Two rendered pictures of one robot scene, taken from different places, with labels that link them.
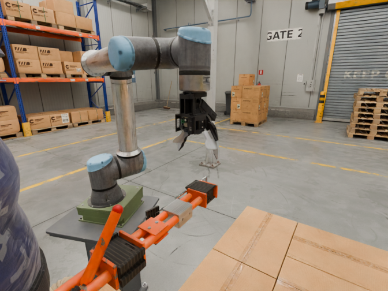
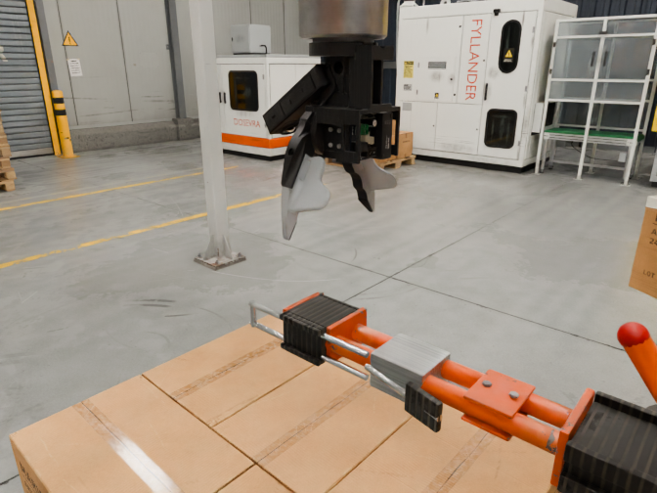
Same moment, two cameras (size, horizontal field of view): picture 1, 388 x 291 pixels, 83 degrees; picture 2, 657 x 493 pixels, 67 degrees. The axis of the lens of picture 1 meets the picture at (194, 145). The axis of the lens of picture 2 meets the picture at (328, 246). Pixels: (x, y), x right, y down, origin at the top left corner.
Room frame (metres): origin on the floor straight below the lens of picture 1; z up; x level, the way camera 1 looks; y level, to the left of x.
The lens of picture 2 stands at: (0.60, 0.55, 1.52)
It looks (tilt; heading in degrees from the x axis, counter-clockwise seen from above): 20 degrees down; 278
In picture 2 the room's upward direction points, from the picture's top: straight up
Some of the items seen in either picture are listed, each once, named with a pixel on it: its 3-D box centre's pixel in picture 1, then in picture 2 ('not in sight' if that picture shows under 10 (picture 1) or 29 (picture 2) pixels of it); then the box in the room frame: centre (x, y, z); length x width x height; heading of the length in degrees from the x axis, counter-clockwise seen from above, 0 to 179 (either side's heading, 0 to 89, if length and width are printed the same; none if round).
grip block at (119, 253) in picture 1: (119, 257); (619, 455); (0.40, 0.17, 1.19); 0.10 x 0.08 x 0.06; 57
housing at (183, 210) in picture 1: (178, 212); (409, 369); (0.58, 0.05, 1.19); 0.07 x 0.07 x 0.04; 57
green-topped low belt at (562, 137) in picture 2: not in sight; (588, 154); (-2.17, -7.14, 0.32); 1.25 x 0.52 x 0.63; 147
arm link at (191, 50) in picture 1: (194, 52); not in sight; (0.67, 0.00, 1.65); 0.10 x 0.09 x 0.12; 35
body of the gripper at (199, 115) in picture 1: (193, 112); (348, 104); (0.66, 0.00, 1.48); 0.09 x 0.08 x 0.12; 146
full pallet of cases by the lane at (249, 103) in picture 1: (250, 99); not in sight; (8.14, -2.05, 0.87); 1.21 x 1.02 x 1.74; 147
